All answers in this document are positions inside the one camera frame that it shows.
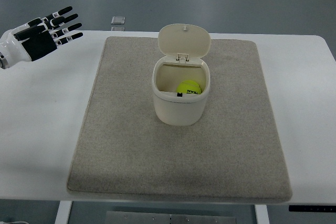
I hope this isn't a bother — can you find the white table leg right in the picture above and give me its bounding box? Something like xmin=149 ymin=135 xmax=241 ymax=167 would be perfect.
xmin=255 ymin=205 xmax=270 ymax=224

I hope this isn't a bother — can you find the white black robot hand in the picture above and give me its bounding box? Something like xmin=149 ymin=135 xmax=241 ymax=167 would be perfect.
xmin=1 ymin=6 xmax=83 ymax=69

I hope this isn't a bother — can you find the beige bin with lid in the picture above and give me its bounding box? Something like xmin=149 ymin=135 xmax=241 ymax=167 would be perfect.
xmin=152 ymin=24 xmax=211 ymax=126

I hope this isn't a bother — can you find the white table leg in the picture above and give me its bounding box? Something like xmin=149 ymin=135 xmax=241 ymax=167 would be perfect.
xmin=55 ymin=200 xmax=72 ymax=224
xmin=255 ymin=205 xmax=270 ymax=224

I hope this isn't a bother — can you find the grey felt mat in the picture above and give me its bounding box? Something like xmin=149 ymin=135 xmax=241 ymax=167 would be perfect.
xmin=67 ymin=37 xmax=292 ymax=203

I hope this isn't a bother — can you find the yellow tennis ball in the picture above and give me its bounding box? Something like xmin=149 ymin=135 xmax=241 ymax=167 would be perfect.
xmin=176 ymin=80 xmax=202 ymax=94

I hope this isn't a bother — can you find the black table control panel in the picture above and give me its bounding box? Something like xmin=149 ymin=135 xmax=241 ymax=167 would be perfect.
xmin=288 ymin=205 xmax=336 ymax=213

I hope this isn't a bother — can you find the small clear floor plate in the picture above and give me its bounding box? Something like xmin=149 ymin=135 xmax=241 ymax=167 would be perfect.
xmin=111 ymin=16 xmax=125 ymax=25

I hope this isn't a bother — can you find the white table leg left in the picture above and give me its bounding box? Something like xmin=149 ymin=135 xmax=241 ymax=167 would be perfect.
xmin=55 ymin=200 xmax=72 ymax=224

